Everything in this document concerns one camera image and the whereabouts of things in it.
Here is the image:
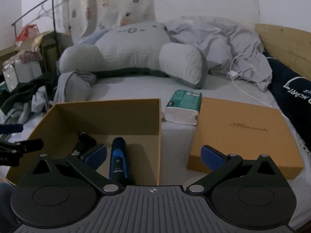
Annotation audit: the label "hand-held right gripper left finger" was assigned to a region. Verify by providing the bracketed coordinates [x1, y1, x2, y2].
[31, 144, 123, 195]

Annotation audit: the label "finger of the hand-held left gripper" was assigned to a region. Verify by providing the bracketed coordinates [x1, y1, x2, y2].
[0, 124, 24, 134]
[0, 138, 44, 153]

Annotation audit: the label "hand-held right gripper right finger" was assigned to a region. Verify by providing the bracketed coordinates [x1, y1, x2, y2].
[187, 145, 279, 195]

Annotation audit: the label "black clamp mount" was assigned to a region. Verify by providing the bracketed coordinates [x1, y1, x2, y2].
[74, 132, 99, 156]

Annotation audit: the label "blue electric shaver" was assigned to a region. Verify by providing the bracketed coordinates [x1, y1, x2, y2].
[108, 137, 135, 185]

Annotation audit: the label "orange cardboard box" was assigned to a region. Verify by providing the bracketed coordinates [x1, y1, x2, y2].
[5, 98, 163, 187]

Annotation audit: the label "black jacket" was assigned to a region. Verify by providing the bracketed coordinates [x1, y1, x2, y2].
[0, 71, 59, 117]

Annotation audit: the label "orange box lid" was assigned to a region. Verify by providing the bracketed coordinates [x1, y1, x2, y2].
[187, 97, 305, 180]

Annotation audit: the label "plastic covered white case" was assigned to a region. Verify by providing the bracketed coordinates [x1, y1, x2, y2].
[2, 56, 42, 91]

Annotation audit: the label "green tissue pack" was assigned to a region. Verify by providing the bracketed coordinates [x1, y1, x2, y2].
[164, 90, 203, 126]

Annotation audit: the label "pile of dark and grey clothes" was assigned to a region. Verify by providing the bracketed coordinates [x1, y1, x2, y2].
[5, 71, 96, 124]

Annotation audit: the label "pink crumpled cloth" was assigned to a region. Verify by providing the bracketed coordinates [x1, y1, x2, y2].
[15, 50, 43, 62]

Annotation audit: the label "grey printed bed sheet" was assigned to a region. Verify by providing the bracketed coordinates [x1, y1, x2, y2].
[0, 74, 311, 226]

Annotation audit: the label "brown cardboard carton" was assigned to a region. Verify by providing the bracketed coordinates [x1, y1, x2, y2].
[17, 30, 73, 74]

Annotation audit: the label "red plastic bag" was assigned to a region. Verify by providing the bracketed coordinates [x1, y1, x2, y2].
[15, 24, 40, 45]

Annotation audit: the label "navy printed blanket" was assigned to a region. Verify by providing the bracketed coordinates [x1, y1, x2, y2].
[264, 51, 311, 151]

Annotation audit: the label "pale green backrest pillow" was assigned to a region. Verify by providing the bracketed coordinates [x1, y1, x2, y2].
[58, 22, 208, 90]

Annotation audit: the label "grey duvet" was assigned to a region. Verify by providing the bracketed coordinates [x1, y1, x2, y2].
[164, 17, 273, 93]

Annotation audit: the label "light blue blanket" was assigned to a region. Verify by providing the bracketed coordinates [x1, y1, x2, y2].
[78, 28, 110, 45]

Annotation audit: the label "black metal clothes rack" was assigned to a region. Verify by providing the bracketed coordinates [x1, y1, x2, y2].
[11, 0, 64, 73]

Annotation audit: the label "wooden headboard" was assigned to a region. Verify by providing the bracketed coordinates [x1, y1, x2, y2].
[255, 24, 311, 78]

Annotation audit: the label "pineapple print curtain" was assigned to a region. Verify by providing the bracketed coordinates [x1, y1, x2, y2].
[61, 0, 156, 38]

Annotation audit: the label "white charger cable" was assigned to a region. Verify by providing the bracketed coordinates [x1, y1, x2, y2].
[228, 53, 274, 108]

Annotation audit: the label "white wire hanger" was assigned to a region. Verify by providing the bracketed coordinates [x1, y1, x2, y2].
[36, 2, 54, 17]

